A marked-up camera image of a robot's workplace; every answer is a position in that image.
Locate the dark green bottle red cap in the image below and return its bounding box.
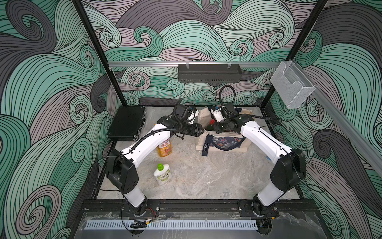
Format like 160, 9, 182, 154
206, 119, 215, 131

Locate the cream canvas shopping bag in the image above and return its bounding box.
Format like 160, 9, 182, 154
196, 108, 252, 156

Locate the large orange soap bottle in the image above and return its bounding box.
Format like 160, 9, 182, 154
157, 139, 172, 157

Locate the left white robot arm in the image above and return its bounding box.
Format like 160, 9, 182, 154
105, 116, 204, 210

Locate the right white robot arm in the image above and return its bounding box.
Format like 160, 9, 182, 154
213, 114, 306, 217

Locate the white bottle green cap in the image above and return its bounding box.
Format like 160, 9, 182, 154
153, 163, 172, 185

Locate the black hard carrying case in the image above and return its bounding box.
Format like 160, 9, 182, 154
107, 106, 146, 141

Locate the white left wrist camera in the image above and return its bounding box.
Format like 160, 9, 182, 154
186, 106, 199, 124

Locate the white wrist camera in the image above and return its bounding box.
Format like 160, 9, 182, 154
210, 105, 226, 123
186, 106, 199, 124

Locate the black corrugated left cable hose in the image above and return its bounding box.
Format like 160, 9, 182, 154
129, 100, 184, 151

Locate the black corrugated cable hose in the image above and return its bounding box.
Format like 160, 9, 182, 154
218, 84, 283, 121
129, 100, 184, 151

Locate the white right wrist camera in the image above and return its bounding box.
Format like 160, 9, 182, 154
210, 105, 226, 123

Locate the black corrugated right cable hose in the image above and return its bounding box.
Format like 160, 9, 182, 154
218, 84, 283, 121

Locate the clear plastic wall bin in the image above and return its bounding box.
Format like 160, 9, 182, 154
271, 60, 315, 109

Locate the white slotted cable duct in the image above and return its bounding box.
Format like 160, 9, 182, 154
84, 219, 258, 230

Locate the aluminium wall rail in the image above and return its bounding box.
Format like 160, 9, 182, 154
107, 61, 281, 68

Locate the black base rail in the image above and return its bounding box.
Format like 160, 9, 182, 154
83, 198, 317, 220

